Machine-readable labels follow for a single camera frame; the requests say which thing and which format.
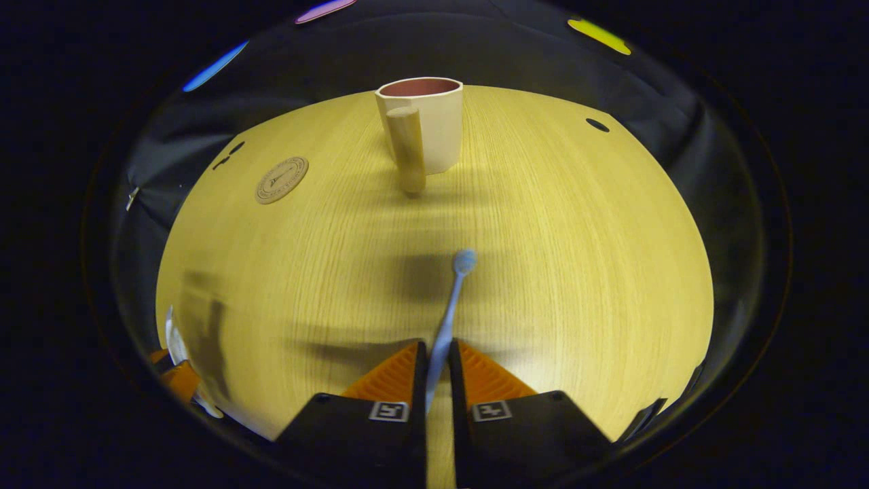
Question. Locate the beige cup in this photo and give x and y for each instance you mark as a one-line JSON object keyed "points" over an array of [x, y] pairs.
{"points": [[441, 136]]}

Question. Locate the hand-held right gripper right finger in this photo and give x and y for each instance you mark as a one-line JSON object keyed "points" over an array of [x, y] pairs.
{"points": [[461, 448]]}

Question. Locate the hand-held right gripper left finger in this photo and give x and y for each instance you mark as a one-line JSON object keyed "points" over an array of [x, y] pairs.
{"points": [[414, 448]]}

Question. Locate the white toothbrush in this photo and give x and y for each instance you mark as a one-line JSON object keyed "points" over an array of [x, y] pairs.
{"points": [[448, 312]]}

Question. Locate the wooden desktop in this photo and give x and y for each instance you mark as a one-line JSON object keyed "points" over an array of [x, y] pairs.
{"points": [[577, 272]]}

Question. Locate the metal cloth clip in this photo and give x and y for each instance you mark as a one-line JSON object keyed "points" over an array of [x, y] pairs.
{"points": [[132, 198]]}

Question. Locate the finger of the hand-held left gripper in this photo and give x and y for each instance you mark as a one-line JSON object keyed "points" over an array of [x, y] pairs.
{"points": [[182, 380]]}

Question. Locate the round wooden coaster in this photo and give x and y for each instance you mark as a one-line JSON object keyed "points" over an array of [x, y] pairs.
{"points": [[282, 180]]}

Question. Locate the white toothpaste tube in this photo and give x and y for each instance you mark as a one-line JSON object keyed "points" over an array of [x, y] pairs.
{"points": [[172, 343]]}

